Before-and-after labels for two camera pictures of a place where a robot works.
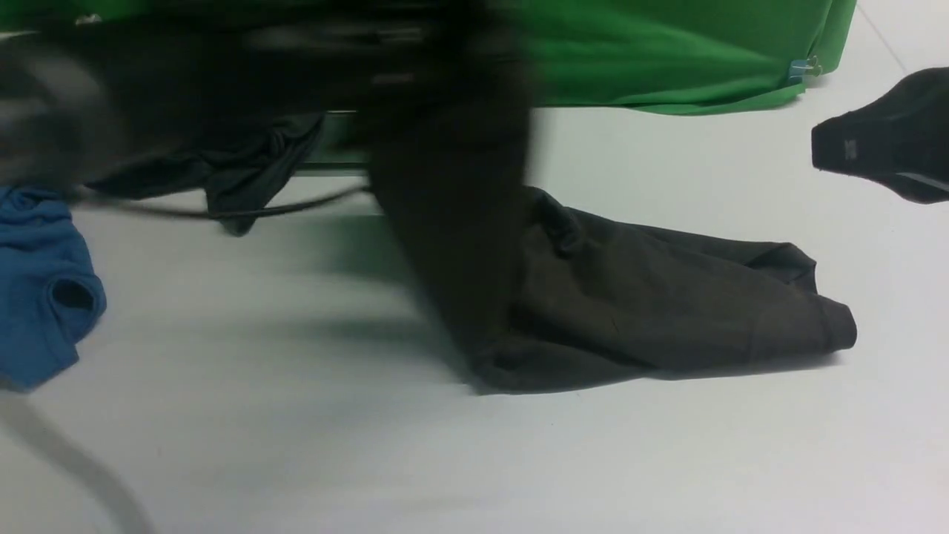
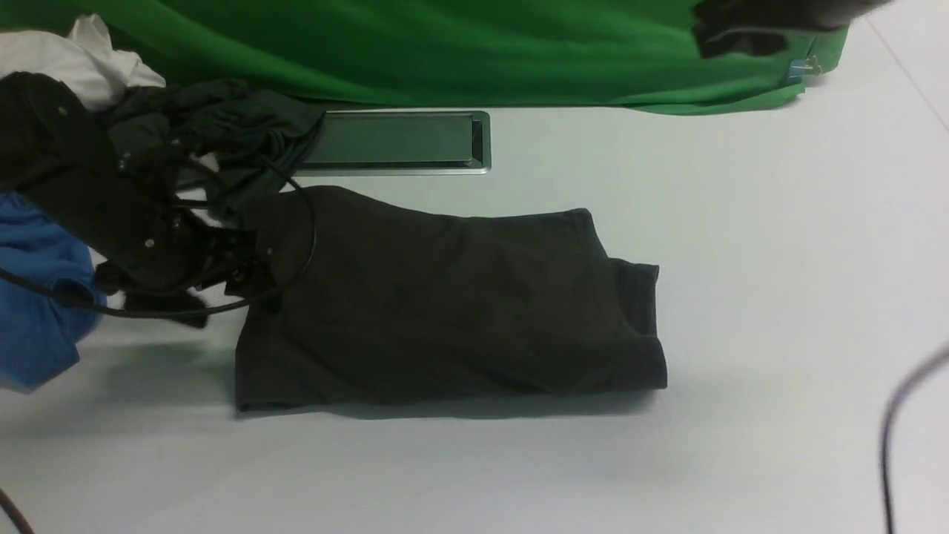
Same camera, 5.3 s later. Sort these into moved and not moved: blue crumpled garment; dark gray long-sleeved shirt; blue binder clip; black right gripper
Moved: black right gripper; dark gray long-sleeved shirt
Not moved: blue crumpled garment; blue binder clip
